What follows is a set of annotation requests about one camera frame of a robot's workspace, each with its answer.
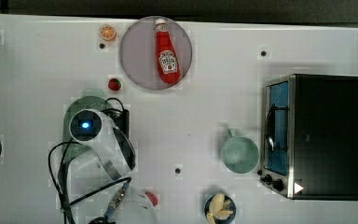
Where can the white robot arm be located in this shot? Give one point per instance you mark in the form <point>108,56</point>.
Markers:
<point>98,182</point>

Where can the red strawberry toy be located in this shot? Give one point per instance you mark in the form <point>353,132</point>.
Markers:
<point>152,197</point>
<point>114,84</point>

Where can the red ketchup bottle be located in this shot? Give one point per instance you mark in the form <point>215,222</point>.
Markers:
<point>166,58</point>

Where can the blue bowl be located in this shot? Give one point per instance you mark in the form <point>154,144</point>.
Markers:
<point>232,207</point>

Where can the orange slice toy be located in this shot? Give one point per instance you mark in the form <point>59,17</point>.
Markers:
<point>108,33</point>

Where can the red strawberry toy lower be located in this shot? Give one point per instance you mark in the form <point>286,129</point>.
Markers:
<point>152,197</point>

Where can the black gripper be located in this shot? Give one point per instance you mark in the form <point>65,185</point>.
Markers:
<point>121,121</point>

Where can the mint green mug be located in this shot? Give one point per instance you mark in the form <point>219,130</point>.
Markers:
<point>239,154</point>

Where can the peeled banana toy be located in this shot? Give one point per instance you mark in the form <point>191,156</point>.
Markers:
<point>218,208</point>

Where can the red strawberry toy upper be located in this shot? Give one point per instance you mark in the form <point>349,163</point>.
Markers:
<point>114,84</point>

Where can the grey round plate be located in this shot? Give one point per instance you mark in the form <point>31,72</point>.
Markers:
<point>138,52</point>

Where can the black toaster oven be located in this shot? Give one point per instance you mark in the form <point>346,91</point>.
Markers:
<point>310,137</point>

